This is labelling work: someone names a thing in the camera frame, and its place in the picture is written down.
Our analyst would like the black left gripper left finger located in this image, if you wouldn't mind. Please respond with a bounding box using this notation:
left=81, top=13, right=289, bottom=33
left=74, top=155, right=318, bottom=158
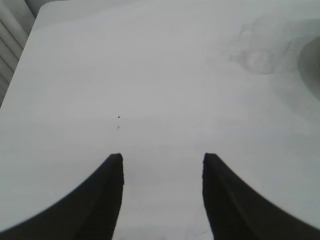
left=0, top=152, right=125, bottom=240

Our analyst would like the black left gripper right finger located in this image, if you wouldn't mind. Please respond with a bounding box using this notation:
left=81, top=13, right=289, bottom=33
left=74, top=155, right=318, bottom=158
left=202, top=152, right=320, bottom=240

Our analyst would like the clear plastic measuring cup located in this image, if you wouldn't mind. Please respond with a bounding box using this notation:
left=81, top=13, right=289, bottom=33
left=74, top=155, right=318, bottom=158
left=239, top=27, right=275, bottom=75

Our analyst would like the white slatted panel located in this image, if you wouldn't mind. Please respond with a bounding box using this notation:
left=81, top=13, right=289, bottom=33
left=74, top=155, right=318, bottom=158
left=0, top=0, right=48, bottom=111

